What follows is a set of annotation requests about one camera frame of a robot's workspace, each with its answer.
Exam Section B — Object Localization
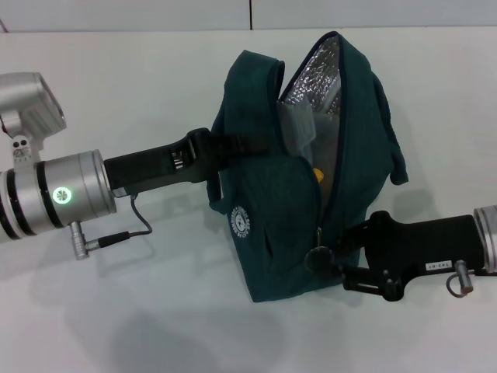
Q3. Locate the dark teal insulated lunch bag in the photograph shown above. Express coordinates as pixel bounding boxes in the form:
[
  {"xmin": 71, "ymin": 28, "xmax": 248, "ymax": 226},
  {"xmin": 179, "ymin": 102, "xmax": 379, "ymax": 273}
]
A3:
[{"xmin": 207, "ymin": 32, "xmax": 410, "ymax": 304}]

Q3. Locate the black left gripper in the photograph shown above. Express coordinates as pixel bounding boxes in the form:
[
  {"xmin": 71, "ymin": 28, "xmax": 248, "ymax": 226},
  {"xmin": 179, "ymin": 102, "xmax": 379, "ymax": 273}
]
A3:
[{"xmin": 103, "ymin": 130, "xmax": 281, "ymax": 200}]

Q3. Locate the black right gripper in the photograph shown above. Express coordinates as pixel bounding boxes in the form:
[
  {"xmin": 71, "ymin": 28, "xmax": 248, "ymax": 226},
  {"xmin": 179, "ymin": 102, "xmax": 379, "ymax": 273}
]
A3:
[{"xmin": 305, "ymin": 211, "xmax": 487, "ymax": 304}]

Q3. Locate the grey right arm cable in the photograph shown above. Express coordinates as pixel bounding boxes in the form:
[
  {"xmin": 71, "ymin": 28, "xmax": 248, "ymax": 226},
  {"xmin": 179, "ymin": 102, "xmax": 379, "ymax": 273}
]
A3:
[{"xmin": 445, "ymin": 259, "xmax": 497, "ymax": 295}]

